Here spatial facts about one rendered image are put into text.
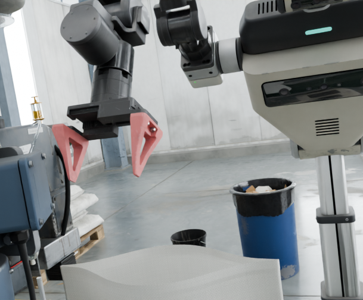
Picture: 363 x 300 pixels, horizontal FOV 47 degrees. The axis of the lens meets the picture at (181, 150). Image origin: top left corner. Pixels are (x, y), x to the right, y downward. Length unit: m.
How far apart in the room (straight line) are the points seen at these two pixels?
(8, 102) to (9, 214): 6.17
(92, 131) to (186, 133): 8.56
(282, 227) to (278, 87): 2.02
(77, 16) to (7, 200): 0.25
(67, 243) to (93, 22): 0.65
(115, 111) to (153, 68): 8.79
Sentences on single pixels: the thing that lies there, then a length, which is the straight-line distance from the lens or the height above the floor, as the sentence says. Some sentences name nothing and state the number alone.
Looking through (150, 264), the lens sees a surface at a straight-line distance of 0.96.
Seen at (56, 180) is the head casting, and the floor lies 1.20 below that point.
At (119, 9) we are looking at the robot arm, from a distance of 0.66.
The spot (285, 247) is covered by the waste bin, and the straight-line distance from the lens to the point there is 3.08.
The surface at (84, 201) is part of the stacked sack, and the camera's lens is 4.37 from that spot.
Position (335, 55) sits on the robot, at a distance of 1.08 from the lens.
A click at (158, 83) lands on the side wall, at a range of 9.31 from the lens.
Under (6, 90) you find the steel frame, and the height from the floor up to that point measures 1.84.
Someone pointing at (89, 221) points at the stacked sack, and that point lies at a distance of 4.43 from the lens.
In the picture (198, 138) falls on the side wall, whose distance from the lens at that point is 9.11.
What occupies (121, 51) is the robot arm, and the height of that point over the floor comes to 1.43.
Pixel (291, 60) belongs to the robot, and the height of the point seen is 1.40.
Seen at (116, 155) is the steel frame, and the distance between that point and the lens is 9.59.
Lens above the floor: 1.35
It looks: 7 degrees down
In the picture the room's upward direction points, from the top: 8 degrees counter-clockwise
